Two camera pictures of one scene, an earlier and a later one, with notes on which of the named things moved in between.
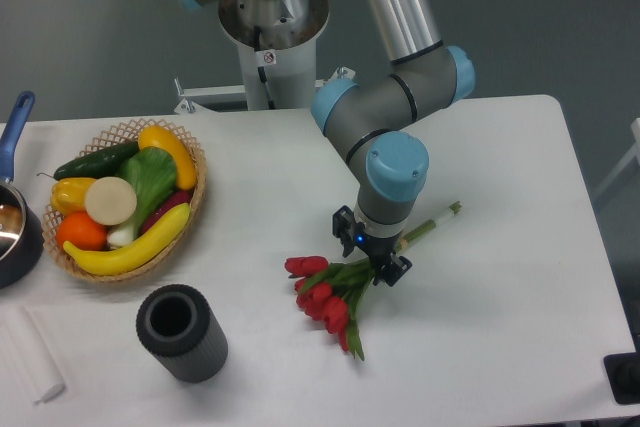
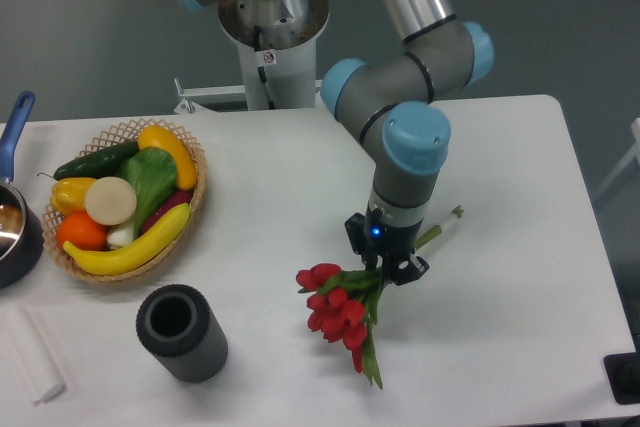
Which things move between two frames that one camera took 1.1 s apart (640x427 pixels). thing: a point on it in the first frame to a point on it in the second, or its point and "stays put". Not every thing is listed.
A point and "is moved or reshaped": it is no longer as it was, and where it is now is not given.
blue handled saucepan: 22,246 stays put
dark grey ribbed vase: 177,325 stays put
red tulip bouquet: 332,292 is moved or reshaped
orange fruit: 82,231 stays put
